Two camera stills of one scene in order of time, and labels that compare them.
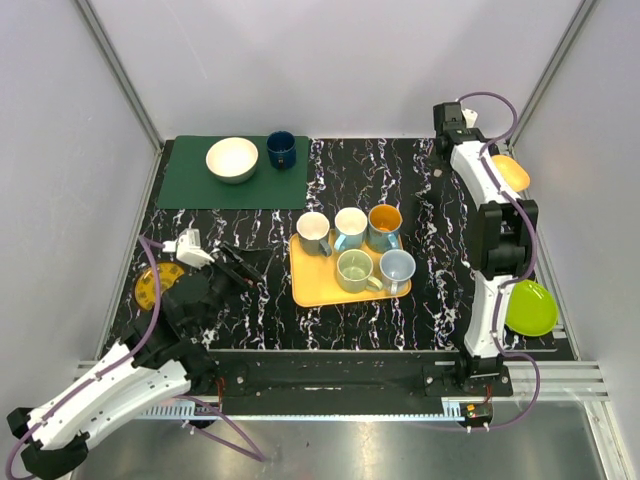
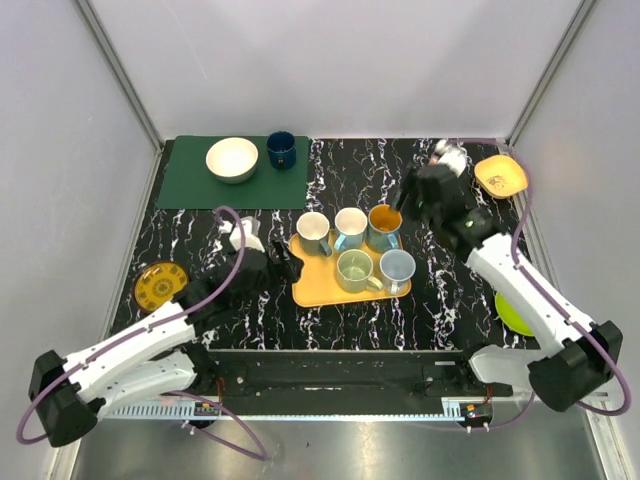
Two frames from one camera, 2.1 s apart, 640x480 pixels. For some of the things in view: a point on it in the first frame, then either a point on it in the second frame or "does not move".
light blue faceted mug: [350, 224] does not move
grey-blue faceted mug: [312, 228] does not move
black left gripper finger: [253, 292] → [293, 267]
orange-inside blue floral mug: [384, 222] does not move
